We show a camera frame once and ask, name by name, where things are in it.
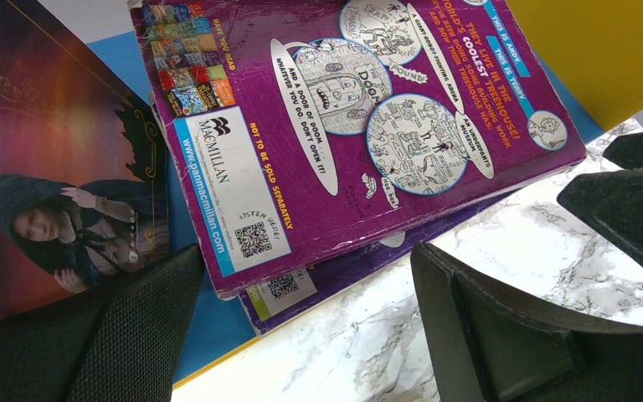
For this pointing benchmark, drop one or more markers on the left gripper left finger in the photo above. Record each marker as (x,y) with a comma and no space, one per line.
(121,341)

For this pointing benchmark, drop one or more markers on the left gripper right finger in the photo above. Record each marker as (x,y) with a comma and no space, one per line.
(490,341)

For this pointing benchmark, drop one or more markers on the Jane Eyre blue book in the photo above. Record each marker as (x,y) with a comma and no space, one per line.
(83,194)

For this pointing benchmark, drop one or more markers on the purple paperback book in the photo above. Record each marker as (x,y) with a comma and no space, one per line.
(272,303)
(302,130)

